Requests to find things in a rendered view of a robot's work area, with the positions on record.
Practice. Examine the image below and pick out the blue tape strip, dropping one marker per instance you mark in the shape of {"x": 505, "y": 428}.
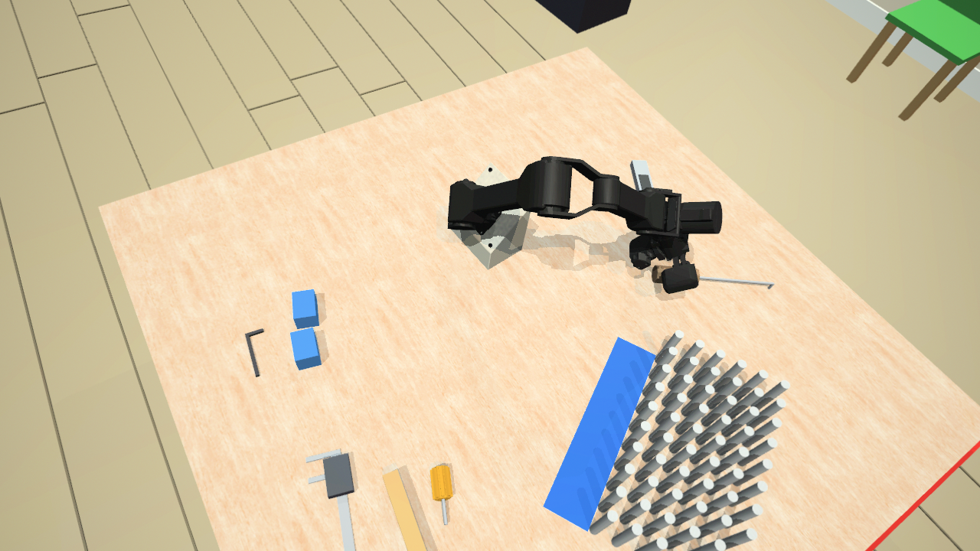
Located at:
{"x": 580, "y": 482}

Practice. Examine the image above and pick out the yellow-handled screwdriver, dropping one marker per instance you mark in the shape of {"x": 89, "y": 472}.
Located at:
{"x": 441, "y": 486}

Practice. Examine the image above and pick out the blue block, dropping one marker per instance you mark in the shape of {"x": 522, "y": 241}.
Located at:
{"x": 305, "y": 309}
{"x": 305, "y": 348}

